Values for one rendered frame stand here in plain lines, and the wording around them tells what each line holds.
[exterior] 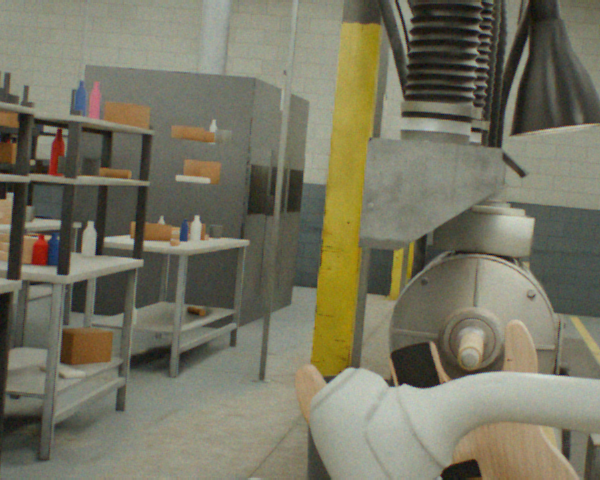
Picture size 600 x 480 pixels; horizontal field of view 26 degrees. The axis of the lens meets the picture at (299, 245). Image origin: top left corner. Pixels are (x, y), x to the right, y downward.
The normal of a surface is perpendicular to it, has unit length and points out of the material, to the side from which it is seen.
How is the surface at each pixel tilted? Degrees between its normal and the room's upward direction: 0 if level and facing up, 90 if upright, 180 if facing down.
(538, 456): 89
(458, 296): 83
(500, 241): 90
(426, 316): 87
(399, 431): 79
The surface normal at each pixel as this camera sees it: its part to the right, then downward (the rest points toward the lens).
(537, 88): -0.60, -0.19
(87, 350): 0.80, 0.11
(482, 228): -0.14, 0.04
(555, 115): -0.27, -0.23
